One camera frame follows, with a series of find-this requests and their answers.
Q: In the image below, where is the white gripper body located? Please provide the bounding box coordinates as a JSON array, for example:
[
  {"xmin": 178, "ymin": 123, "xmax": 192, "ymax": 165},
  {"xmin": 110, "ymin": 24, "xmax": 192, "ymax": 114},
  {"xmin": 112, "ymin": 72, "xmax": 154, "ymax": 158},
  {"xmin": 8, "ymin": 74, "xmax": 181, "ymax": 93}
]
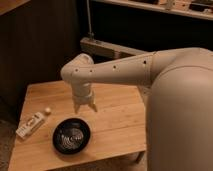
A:
[{"xmin": 72, "ymin": 83, "xmax": 94, "ymax": 105}]

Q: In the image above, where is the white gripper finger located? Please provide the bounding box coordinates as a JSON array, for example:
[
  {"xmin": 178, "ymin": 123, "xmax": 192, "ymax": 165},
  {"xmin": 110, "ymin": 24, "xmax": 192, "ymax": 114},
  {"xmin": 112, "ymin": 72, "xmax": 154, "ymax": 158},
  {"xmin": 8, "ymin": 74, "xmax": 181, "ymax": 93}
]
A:
[
  {"xmin": 74, "ymin": 104, "xmax": 80, "ymax": 114},
  {"xmin": 89, "ymin": 103, "xmax": 98, "ymax": 112}
]

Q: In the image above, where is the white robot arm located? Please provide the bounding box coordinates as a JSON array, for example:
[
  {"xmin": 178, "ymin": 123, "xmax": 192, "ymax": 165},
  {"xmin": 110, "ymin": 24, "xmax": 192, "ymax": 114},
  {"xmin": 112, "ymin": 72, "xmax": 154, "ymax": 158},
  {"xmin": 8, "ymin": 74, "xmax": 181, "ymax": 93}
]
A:
[{"xmin": 61, "ymin": 47, "xmax": 213, "ymax": 171}]

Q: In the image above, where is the black ceramic bowl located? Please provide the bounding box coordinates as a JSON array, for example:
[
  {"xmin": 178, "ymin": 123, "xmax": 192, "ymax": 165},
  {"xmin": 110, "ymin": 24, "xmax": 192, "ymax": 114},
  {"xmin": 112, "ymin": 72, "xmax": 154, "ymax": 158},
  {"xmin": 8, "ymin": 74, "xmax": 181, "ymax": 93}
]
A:
[{"xmin": 52, "ymin": 118, "xmax": 91, "ymax": 155}]

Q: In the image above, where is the white bottle with round cap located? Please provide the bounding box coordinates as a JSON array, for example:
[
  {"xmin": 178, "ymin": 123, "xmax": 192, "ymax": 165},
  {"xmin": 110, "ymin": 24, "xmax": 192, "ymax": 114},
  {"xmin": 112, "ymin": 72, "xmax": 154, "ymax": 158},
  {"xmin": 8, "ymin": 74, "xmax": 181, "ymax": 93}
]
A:
[{"xmin": 16, "ymin": 107, "xmax": 52, "ymax": 140}]

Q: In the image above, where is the wooden side table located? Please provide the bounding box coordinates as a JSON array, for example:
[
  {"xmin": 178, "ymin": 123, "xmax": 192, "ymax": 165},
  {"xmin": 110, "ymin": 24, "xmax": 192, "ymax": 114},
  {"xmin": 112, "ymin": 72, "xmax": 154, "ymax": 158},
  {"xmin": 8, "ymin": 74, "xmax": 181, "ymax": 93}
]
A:
[{"xmin": 8, "ymin": 81, "xmax": 146, "ymax": 171}]

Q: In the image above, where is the vertical metal pole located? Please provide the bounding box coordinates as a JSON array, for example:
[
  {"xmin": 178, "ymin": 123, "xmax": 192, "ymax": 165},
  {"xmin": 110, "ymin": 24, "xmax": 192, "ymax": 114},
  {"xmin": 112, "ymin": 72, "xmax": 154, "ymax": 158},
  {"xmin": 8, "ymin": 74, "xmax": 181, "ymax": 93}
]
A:
[{"xmin": 86, "ymin": 0, "xmax": 94, "ymax": 41}]

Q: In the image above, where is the upper wooden shelf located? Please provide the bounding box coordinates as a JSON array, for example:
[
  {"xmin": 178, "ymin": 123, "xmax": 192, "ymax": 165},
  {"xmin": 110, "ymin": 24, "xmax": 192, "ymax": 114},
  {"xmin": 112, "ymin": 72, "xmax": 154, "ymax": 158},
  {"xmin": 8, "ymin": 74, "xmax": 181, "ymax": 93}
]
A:
[{"xmin": 93, "ymin": 0, "xmax": 213, "ymax": 21}]

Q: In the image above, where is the metal shelf rail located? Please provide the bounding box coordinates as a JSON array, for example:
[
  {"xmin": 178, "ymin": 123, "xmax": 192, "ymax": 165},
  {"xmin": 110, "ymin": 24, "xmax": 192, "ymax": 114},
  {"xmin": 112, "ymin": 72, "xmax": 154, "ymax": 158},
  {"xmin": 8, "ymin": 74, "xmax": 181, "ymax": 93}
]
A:
[{"xmin": 80, "ymin": 37, "xmax": 145, "ymax": 59}]

